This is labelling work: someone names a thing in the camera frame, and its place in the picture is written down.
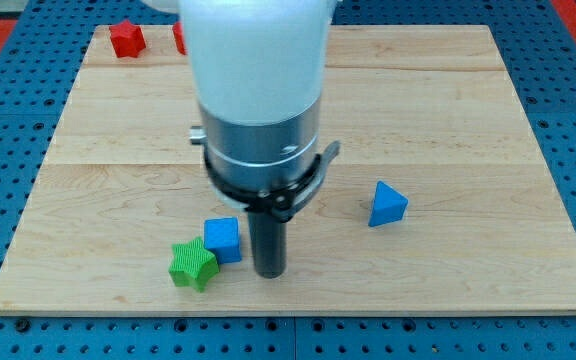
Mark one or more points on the red star block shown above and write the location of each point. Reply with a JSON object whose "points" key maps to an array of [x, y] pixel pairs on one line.
{"points": [[127, 39]]}

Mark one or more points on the red block behind arm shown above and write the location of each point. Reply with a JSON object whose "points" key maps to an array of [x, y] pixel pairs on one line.
{"points": [[178, 35]]}

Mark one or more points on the blue triangular block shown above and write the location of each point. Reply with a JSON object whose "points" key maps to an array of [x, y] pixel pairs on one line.
{"points": [[388, 205]]}

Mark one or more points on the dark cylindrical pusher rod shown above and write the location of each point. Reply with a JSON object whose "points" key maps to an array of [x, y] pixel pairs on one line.
{"points": [[268, 244]]}

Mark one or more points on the green star block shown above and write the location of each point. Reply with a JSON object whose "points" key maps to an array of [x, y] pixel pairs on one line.
{"points": [[192, 265]]}

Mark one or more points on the wooden board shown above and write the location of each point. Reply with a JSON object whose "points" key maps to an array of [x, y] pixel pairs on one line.
{"points": [[430, 110]]}

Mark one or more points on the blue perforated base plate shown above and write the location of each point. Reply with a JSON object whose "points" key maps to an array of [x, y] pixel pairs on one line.
{"points": [[38, 65]]}

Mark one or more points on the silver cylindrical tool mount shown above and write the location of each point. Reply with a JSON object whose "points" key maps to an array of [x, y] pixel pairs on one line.
{"points": [[273, 169]]}

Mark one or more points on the blue cube block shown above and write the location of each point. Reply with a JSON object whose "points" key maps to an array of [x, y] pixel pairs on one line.
{"points": [[221, 237]]}

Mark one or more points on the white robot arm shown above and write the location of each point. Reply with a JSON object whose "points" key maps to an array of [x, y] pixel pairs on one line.
{"points": [[258, 71]]}

